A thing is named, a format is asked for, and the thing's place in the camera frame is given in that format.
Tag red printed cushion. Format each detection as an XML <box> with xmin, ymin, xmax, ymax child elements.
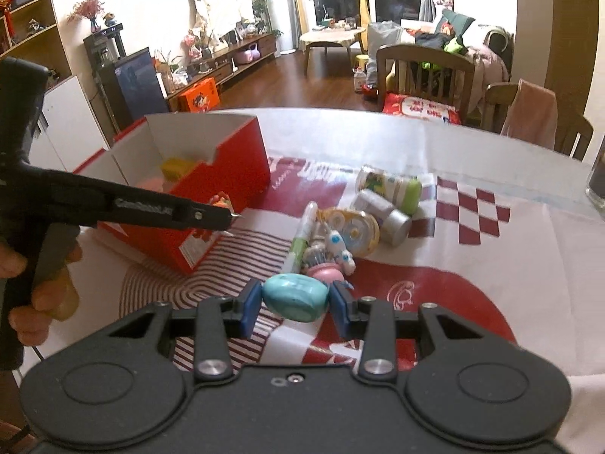
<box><xmin>382</xmin><ymin>92</ymin><xmax>466</xmax><ymax>126</ymax></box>

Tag pink blanket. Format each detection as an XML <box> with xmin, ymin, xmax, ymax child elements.
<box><xmin>473</xmin><ymin>42</ymin><xmax>511</xmax><ymax>86</ymax></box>

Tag wooden door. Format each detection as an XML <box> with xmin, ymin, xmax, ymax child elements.
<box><xmin>515</xmin><ymin>0</ymin><xmax>605</xmax><ymax>119</ymax></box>

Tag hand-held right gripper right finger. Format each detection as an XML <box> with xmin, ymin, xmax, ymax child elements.
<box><xmin>329</xmin><ymin>280</ymin><xmax>480</xmax><ymax>383</ymax></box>

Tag wooden slat-back chair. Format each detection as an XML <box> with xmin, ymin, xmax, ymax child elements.
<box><xmin>375</xmin><ymin>44</ymin><xmax>476</xmax><ymax>119</ymax></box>

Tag red white printed tablecloth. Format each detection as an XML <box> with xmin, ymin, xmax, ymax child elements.
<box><xmin>28</xmin><ymin>149</ymin><xmax>605</xmax><ymax>389</ymax></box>

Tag white cabinet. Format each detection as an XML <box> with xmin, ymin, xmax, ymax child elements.
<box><xmin>26</xmin><ymin>73</ymin><xmax>112</xmax><ymax>171</ymax></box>

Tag pink flowers in vase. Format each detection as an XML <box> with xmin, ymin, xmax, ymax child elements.
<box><xmin>68</xmin><ymin>0</ymin><xmax>107</xmax><ymax>34</ymax></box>

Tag red knot decoration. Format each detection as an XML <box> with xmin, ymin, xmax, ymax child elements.
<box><xmin>0</xmin><ymin>0</ymin><xmax>20</xmax><ymax>43</ymax></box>

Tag silver-capped white jar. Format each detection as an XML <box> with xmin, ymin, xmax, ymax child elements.
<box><xmin>352</xmin><ymin>189</ymin><xmax>412</xmax><ymax>247</ymax></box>

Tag pink towel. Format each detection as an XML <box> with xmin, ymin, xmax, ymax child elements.
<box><xmin>501</xmin><ymin>78</ymin><xmax>558</xmax><ymax>149</ymax></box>

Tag glass tumbler with brown contents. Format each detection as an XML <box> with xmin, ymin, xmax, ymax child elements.
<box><xmin>586</xmin><ymin>137</ymin><xmax>605</xmax><ymax>213</ymax></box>

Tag yellow giraffe toy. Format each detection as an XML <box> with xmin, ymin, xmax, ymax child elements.
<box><xmin>350</xmin><ymin>0</ymin><xmax>369</xmax><ymax>53</ymax></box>

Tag clear jar with green lid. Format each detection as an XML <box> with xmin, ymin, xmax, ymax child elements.
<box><xmin>354</xmin><ymin>165</ymin><xmax>423</xmax><ymax>216</ymax></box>

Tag pink round toy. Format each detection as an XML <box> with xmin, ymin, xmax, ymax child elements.
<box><xmin>302</xmin><ymin>243</ymin><xmax>347</xmax><ymax>290</ymax></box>

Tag person's left hand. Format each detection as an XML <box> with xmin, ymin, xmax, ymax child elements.
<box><xmin>0</xmin><ymin>239</ymin><xmax>81</xmax><ymax>344</ymax></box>

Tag teal round case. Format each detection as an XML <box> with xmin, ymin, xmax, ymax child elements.
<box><xmin>262</xmin><ymin>272</ymin><xmax>330</xmax><ymax>323</ymax></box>

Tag pink bag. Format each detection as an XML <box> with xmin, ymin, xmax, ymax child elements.
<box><xmin>235</xmin><ymin>42</ymin><xmax>262</xmax><ymax>64</ymax></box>

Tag wooden coffee table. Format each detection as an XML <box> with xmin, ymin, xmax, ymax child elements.
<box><xmin>299</xmin><ymin>27</ymin><xmax>367</xmax><ymax>74</ymax></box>

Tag wooden shelf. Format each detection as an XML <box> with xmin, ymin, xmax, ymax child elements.
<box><xmin>0</xmin><ymin>0</ymin><xmax>71</xmax><ymax>86</ymax></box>

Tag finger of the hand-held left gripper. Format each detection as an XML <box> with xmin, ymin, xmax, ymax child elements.
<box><xmin>186</xmin><ymin>203</ymin><xmax>244</xmax><ymax>221</ymax></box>
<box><xmin>184</xmin><ymin>220</ymin><xmax>234</xmax><ymax>237</ymax></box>

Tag small yellow box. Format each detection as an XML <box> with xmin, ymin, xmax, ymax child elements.
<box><xmin>161</xmin><ymin>157</ymin><xmax>199</xmax><ymax>183</ymax></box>

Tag black machine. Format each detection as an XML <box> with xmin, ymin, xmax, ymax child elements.
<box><xmin>84</xmin><ymin>23</ymin><xmax>126</xmax><ymax>72</ymax></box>

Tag white hanging cloth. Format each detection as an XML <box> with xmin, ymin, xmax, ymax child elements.
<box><xmin>186</xmin><ymin>0</ymin><xmax>251</xmax><ymax>43</ymax></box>

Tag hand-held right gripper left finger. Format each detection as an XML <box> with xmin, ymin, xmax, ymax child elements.
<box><xmin>109</xmin><ymin>278</ymin><xmax>264</xmax><ymax>383</ymax></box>

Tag white blue toy figure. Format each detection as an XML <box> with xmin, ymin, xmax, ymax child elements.
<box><xmin>324</xmin><ymin>229</ymin><xmax>357</xmax><ymax>275</ymax></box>

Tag wooden TV cabinet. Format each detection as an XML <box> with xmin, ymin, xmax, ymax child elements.
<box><xmin>165</xmin><ymin>33</ymin><xmax>277</xmax><ymax>109</ymax></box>

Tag red cardboard box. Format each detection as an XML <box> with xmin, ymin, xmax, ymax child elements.
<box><xmin>73</xmin><ymin>113</ymin><xmax>271</xmax><ymax>275</ymax></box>

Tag dark blue cabinet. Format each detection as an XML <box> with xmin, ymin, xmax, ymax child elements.
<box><xmin>97</xmin><ymin>47</ymin><xmax>168</xmax><ymax>128</ymax></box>

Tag white green marker pen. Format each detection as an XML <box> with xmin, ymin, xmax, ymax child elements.
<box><xmin>284</xmin><ymin>201</ymin><xmax>318</xmax><ymax>275</ymax></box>

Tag orange gift box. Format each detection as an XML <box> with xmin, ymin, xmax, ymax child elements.
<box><xmin>178</xmin><ymin>78</ymin><xmax>221</xmax><ymax>113</ymax></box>

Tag green white sofa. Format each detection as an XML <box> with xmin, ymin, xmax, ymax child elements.
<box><xmin>402</xmin><ymin>7</ymin><xmax>516</xmax><ymax>86</ymax></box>

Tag yellow clear correction tape dispenser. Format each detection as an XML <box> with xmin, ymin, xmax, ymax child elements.
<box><xmin>314</xmin><ymin>208</ymin><xmax>380</xmax><ymax>258</ymax></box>

